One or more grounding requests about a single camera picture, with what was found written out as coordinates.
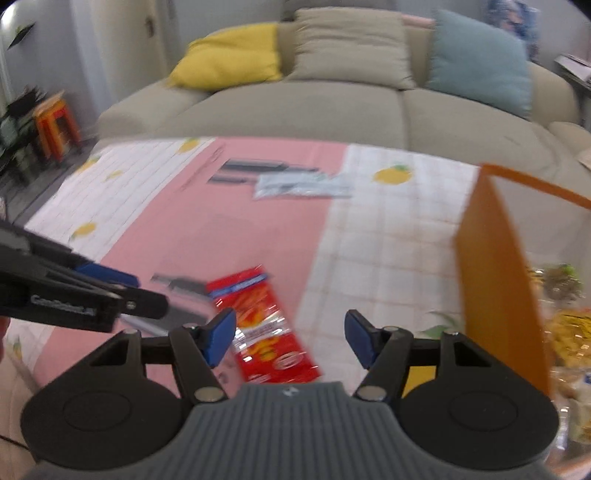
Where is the orange red stool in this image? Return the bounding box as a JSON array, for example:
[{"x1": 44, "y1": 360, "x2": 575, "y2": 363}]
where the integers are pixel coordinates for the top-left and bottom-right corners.
[{"x1": 33, "y1": 92, "x2": 83, "y2": 160}]

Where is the beige pillow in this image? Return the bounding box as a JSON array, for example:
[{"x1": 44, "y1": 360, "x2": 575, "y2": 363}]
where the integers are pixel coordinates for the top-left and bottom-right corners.
[{"x1": 286, "y1": 7, "x2": 416, "y2": 90}]

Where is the yellow pillow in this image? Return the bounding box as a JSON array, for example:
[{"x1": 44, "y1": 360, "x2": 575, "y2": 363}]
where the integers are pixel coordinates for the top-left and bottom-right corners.
[{"x1": 166, "y1": 23, "x2": 283, "y2": 89}]

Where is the floral cloth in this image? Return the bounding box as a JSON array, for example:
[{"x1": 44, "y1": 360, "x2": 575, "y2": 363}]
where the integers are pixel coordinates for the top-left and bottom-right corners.
[{"x1": 487, "y1": 0, "x2": 543, "y2": 61}]

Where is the green snack packet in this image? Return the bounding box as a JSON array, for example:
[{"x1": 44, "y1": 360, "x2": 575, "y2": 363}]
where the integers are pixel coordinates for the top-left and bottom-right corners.
[{"x1": 538, "y1": 263, "x2": 585, "y2": 301}]

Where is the grey white snack packet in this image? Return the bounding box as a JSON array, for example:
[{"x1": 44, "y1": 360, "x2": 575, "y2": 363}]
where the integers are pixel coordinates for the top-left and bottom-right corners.
[{"x1": 253, "y1": 172, "x2": 354, "y2": 200}]

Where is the dark shelf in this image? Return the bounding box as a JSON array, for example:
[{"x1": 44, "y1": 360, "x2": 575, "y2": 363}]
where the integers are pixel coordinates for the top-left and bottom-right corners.
[{"x1": 0, "y1": 88, "x2": 47, "y2": 185}]

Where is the orange box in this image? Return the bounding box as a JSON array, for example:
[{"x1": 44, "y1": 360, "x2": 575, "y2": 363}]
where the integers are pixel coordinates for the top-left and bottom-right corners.
[{"x1": 455, "y1": 162, "x2": 591, "y2": 478}]

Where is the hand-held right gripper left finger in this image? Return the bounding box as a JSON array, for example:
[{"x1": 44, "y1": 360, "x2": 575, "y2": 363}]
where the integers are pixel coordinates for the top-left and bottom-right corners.
[{"x1": 90, "y1": 308, "x2": 238, "y2": 401}]

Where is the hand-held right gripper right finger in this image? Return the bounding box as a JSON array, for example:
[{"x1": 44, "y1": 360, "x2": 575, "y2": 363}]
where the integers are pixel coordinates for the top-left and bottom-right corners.
[{"x1": 344, "y1": 310, "x2": 492, "y2": 401}]

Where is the yellow label waffle packet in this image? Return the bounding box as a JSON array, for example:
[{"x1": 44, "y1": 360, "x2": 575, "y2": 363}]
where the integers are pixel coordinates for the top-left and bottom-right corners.
[{"x1": 547, "y1": 309, "x2": 591, "y2": 370}]

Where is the blue pillow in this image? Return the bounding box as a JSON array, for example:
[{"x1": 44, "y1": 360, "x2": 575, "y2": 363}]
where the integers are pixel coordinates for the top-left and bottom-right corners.
[{"x1": 425, "y1": 9, "x2": 534, "y2": 121}]

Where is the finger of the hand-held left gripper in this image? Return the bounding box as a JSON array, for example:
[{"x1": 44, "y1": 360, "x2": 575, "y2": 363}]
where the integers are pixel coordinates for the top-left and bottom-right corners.
[
  {"x1": 117, "y1": 290, "x2": 169, "y2": 318},
  {"x1": 76, "y1": 262, "x2": 139, "y2": 288}
]

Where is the paper stack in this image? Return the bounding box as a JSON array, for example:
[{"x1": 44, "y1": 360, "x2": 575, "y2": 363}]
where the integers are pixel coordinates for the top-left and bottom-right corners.
[{"x1": 554, "y1": 53, "x2": 591, "y2": 88}]

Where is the red snack packet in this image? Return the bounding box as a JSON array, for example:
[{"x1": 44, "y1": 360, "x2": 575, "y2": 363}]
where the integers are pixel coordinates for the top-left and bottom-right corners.
[{"x1": 205, "y1": 265, "x2": 322, "y2": 385}]

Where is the beige sofa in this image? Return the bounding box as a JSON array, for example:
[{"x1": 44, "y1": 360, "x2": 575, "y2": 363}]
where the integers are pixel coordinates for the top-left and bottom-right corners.
[{"x1": 95, "y1": 0, "x2": 591, "y2": 195}]

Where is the pink white printed tablecloth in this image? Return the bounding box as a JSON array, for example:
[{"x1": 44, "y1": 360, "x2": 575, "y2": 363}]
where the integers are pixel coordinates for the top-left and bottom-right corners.
[{"x1": 0, "y1": 136, "x2": 490, "y2": 407}]

